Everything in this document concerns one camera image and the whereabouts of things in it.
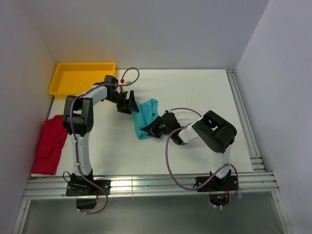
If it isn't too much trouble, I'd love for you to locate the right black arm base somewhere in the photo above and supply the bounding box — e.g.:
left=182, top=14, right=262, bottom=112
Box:
left=193, top=173, right=239, bottom=207

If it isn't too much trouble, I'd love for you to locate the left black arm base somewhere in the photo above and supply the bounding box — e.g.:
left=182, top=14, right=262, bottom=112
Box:
left=62, top=171, right=111, bottom=210

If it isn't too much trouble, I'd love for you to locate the right side aluminium rail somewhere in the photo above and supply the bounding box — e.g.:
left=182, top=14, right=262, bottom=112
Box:
left=225, top=68, right=266, bottom=173

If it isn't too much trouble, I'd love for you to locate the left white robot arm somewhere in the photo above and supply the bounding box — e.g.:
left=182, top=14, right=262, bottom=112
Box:
left=62, top=75, right=139, bottom=195

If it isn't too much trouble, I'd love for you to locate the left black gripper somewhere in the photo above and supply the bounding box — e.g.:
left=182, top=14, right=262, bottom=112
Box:
left=105, top=91, right=139, bottom=115

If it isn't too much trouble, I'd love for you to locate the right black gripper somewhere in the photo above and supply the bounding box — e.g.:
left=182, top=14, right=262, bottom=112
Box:
left=142, top=116, right=173, bottom=138

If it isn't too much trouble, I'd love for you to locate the teal t shirt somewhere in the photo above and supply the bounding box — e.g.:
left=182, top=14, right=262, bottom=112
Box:
left=132, top=98, right=159, bottom=140

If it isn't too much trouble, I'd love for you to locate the front aluminium rail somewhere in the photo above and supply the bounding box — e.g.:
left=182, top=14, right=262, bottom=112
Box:
left=13, top=172, right=281, bottom=234

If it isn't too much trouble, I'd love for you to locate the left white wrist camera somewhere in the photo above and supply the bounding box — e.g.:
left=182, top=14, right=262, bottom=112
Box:
left=120, top=78, right=133, bottom=87

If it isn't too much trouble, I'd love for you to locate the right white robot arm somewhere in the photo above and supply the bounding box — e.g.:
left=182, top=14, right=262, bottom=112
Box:
left=140, top=110, right=237, bottom=190

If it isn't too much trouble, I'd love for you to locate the red t shirt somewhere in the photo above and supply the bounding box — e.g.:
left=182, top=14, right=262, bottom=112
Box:
left=31, top=115, right=68, bottom=175

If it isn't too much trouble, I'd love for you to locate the aluminium rail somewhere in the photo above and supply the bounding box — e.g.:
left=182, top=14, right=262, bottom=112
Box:
left=225, top=68, right=266, bottom=173
left=13, top=172, right=281, bottom=234

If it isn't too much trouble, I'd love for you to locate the yellow plastic tray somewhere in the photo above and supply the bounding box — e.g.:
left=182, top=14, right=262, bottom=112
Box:
left=48, top=62, right=116, bottom=98

